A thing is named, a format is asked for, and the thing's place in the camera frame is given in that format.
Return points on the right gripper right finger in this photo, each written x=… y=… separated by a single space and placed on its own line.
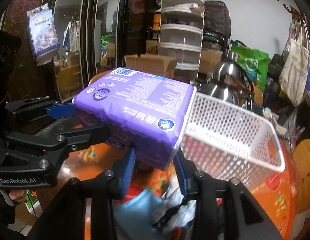
x=224 y=209

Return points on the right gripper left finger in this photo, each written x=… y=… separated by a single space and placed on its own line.
x=64 y=217

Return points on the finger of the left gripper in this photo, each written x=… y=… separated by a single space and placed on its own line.
x=72 y=140
x=29 y=110

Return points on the purple tissue pack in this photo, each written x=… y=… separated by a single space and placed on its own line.
x=144 y=111

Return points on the person's left hand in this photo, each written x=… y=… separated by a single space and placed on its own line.
x=14 y=196

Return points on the red floral tablecloth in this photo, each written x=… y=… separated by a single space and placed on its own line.
x=281 y=195

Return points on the wooden chair left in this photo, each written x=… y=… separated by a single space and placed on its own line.
x=98 y=76

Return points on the wooden chair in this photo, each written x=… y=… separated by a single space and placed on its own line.
x=98 y=76
x=301 y=157

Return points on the blue picture calendar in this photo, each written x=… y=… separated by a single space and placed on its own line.
x=42 y=34

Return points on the clear plastic bag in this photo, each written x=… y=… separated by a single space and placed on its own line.
x=135 y=218

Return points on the white perforated plastic basket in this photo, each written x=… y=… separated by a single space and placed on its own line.
x=226 y=141

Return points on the wooden chair right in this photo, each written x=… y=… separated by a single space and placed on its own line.
x=301 y=157

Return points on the brown cardboard box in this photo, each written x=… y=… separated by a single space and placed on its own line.
x=152 y=64

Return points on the stainless steel kettle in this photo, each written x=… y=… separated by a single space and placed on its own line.
x=230 y=82

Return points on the beige canvas tote bag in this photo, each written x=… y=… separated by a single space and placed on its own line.
x=295 y=71

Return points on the clear plastic drawer tower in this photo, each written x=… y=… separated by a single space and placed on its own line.
x=181 y=34

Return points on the green shopping bag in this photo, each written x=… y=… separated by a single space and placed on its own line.
x=254 y=62

